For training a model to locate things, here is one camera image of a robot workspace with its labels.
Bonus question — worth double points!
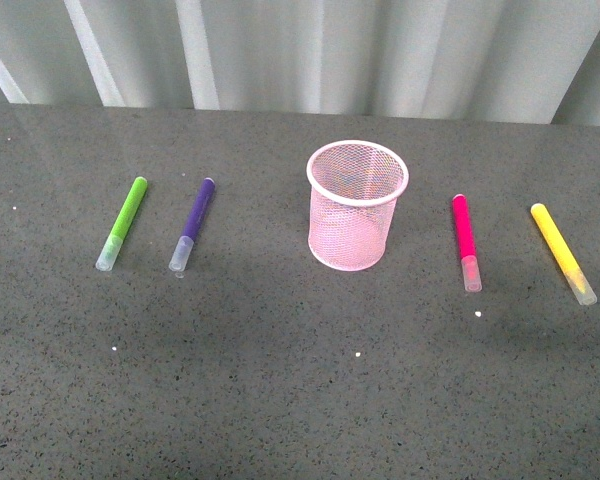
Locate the purple marker pen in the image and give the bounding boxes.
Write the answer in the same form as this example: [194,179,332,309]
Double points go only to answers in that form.
[169,177,216,273]

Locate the pink marker pen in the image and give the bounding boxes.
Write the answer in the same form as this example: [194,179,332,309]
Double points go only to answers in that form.
[451,194,482,293]

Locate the pink mesh pen cup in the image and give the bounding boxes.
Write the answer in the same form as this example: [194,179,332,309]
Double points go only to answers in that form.
[306,140,410,271]

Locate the green marker pen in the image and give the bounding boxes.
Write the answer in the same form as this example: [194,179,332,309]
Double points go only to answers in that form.
[95,176,148,272]

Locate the yellow marker pen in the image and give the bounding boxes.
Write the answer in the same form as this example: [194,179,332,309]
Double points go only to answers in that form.
[530,203,597,306]

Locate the white curtain backdrop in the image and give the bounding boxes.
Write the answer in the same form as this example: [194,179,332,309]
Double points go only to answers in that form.
[0,1,600,126]

